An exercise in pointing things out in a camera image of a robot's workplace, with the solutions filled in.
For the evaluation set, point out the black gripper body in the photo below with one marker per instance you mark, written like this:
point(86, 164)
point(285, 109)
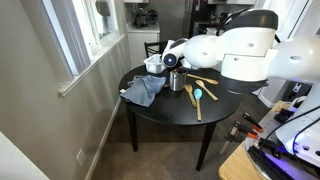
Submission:
point(180, 70)

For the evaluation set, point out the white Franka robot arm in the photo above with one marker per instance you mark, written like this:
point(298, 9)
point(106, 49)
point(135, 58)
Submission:
point(243, 50)

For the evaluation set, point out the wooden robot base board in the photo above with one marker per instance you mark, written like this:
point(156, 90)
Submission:
point(238, 165)

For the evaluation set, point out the silver metal cup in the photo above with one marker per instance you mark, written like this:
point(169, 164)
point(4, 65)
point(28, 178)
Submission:
point(177, 81)

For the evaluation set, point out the small wooden spoon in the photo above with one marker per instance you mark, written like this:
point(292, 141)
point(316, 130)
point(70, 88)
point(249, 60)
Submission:
point(190, 93)

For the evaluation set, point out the small brown round object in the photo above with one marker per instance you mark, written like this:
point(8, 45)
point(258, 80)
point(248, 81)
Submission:
point(166, 86)

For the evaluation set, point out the white plastic basket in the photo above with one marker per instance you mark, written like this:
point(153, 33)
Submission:
point(154, 65)

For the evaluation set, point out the wooden spork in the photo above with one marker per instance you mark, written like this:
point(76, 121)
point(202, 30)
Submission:
point(205, 79)

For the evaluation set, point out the black metal chair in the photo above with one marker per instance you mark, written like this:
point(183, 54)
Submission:
point(155, 48)

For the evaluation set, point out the round black table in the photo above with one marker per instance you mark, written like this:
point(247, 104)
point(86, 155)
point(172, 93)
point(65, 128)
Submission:
point(166, 106)

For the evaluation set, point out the blue cloth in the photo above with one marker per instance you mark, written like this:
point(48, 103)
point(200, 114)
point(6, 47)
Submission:
point(143, 90)

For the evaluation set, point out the white cabinet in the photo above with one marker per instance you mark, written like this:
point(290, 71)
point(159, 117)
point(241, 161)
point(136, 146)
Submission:
point(143, 43)

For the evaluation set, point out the dark refrigerator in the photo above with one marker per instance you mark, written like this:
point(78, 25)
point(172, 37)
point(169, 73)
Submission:
point(196, 18)

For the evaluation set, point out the black coffee maker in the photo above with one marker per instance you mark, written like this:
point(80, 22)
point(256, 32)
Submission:
point(140, 18)

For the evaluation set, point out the white framed window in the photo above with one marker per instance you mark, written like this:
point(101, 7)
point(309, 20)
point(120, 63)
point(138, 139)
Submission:
point(83, 36)

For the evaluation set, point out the black bin with white logo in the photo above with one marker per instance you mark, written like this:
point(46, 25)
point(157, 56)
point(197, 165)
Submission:
point(296, 88)

